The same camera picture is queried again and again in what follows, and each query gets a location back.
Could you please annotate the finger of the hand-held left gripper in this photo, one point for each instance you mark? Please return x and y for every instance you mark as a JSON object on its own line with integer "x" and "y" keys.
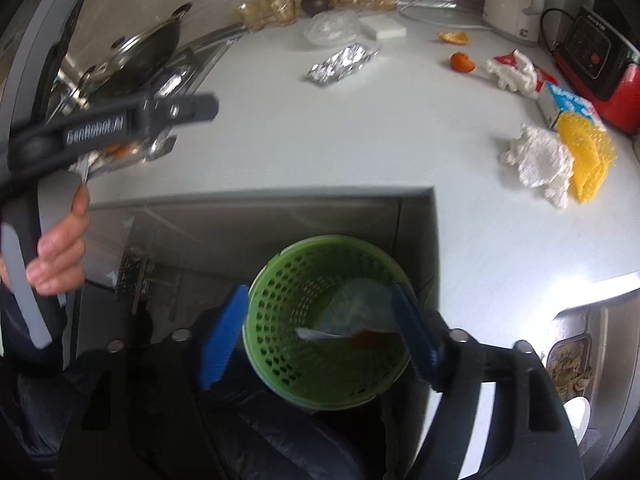
{"x": 192, "y": 108}

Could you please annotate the person's left hand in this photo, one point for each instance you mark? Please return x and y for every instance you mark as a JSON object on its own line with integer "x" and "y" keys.
{"x": 60, "y": 252}

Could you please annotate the small white tissue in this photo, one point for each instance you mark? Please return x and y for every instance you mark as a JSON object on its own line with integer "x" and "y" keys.
{"x": 515, "y": 77}

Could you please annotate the yellow plastic mesh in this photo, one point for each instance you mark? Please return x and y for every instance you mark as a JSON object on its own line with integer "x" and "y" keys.
{"x": 590, "y": 160}

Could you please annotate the aluminium foil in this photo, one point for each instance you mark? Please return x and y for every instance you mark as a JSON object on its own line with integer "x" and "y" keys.
{"x": 340, "y": 64}

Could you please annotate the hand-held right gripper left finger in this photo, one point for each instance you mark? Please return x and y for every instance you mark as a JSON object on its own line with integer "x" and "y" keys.
{"x": 222, "y": 337}

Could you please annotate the green perforated plastic basket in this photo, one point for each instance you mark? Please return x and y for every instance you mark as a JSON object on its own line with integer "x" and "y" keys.
{"x": 280, "y": 280}

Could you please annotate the white sponge block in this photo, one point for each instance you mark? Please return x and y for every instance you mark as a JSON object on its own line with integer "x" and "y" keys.
{"x": 384, "y": 26}

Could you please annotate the red and black blender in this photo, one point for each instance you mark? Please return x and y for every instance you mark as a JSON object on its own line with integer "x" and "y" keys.
{"x": 595, "y": 67}

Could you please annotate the person's dark puffer jacket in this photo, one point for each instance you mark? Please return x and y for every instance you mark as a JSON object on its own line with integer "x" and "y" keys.
{"x": 280, "y": 440}

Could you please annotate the red snack packet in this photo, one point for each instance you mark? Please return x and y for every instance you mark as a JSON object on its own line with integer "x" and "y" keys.
{"x": 544, "y": 79}

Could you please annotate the blue and white carton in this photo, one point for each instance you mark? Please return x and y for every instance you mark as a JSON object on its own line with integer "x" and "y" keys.
{"x": 570, "y": 102}

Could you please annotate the white bowl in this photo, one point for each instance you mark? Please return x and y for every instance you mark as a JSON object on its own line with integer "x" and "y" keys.
{"x": 580, "y": 417}

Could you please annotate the orange peel piece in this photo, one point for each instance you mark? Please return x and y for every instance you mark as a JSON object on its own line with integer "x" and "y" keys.
{"x": 454, "y": 37}

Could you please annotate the large white tissue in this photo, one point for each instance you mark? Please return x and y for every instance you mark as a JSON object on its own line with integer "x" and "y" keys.
{"x": 540, "y": 162}

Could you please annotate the brown ceramic cup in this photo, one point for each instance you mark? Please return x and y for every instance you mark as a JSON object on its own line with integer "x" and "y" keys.
{"x": 317, "y": 4}

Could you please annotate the clear plastic wrapper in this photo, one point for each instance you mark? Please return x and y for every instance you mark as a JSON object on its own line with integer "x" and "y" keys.
{"x": 357, "y": 302}

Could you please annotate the amber glass cup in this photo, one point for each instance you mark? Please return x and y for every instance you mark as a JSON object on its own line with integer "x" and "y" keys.
{"x": 281, "y": 6}
{"x": 252, "y": 15}

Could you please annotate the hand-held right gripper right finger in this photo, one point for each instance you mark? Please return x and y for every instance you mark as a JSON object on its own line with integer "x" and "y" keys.
{"x": 414, "y": 332}

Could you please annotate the gas stove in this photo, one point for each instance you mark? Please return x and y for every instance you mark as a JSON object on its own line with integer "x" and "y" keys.
{"x": 210, "y": 42}

